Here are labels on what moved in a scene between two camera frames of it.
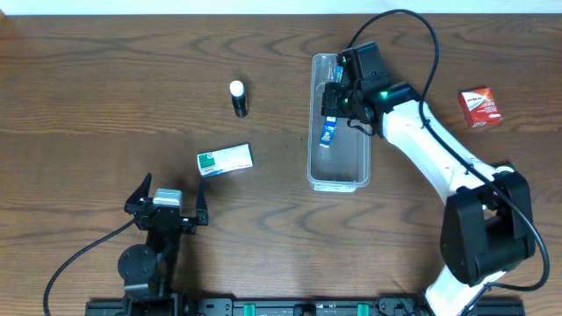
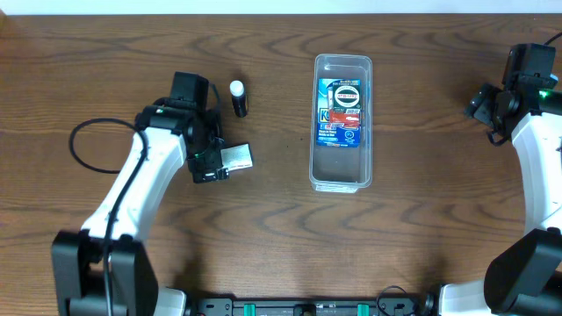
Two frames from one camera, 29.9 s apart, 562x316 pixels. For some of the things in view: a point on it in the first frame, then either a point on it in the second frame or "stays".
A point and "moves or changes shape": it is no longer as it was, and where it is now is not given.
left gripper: x=186 y=226 -> x=211 y=164
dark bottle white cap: x=239 y=96 stays
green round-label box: x=507 y=167 moves or changes shape
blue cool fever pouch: x=330 y=121 moves or changes shape
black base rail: x=306 y=307 stays
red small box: x=479 y=107 moves or changes shape
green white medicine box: x=225 y=160 stays
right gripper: x=331 y=104 -> x=486 y=103
